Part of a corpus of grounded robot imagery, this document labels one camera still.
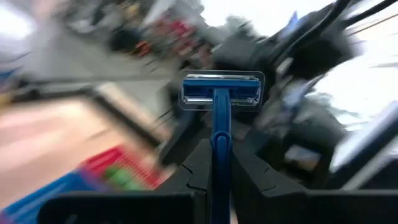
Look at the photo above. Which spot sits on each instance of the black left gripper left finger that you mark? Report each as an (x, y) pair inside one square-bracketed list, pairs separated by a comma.
[(186, 199)]

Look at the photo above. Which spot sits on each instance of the red plastic basket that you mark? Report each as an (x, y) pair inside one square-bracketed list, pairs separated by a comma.
[(102, 158)]

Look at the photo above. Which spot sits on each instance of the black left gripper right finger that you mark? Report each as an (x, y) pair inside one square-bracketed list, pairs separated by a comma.
[(264, 199)]

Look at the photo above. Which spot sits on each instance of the black metal table frame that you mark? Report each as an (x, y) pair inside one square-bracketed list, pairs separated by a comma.
[(124, 115)]

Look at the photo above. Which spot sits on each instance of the blue disposable razor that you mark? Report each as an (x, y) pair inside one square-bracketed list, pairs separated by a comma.
[(220, 124)]

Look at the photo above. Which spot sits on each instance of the blue plastic basket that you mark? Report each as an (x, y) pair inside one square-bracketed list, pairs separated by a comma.
[(37, 199)]

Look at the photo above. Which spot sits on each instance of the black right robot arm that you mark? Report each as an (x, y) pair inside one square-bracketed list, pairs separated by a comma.
[(311, 56)]

